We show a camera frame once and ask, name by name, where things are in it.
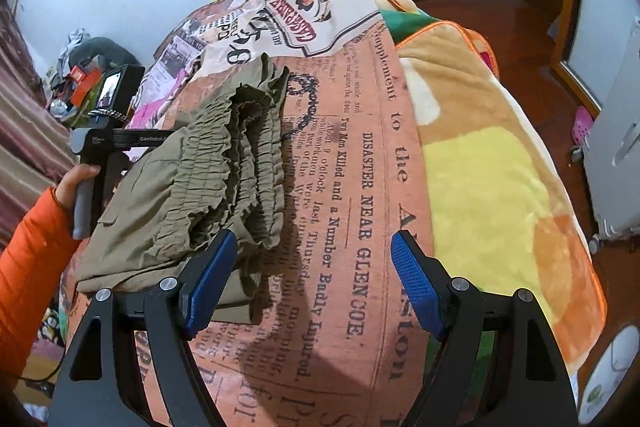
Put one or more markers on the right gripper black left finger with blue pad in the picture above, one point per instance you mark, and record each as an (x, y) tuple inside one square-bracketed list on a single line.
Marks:
[(100, 383)]

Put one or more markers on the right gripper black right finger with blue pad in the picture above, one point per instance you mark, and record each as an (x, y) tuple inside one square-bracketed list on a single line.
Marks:
[(498, 363)]

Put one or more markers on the olive green pants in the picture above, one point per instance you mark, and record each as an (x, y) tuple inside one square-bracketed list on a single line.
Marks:
[(221, 169)]

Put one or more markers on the orange sleeve left forearm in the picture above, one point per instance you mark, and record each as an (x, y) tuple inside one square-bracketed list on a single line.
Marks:
[(31, 265)]

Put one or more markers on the person left hand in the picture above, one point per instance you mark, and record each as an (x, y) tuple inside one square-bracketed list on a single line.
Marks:
[(75, 186)]

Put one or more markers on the green patterned storage basket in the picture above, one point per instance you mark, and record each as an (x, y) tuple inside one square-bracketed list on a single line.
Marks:
[(78, 117)]

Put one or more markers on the striped pink beige curtain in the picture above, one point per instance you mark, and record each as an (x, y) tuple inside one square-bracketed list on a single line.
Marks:
[(34, 146)]

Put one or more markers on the orange box in basket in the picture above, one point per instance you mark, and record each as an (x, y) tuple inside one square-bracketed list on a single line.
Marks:
[(84, 82)]

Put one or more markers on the grey green stuffed pillow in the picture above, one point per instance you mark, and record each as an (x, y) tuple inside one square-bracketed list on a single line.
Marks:
[(108, 53)]

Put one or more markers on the yellow orange fleece blanket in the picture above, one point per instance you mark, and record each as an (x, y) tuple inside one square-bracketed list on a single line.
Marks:
[(501, 215)]

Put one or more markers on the newspaper print bed cover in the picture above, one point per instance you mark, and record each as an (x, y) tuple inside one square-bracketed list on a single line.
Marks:
[(337, 343)]

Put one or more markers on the white plastic storage cabinet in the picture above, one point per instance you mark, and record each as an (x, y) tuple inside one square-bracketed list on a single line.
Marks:
[(611, 153)]

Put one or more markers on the pink slipper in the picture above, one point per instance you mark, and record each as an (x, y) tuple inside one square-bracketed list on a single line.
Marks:
[(581, 126)]

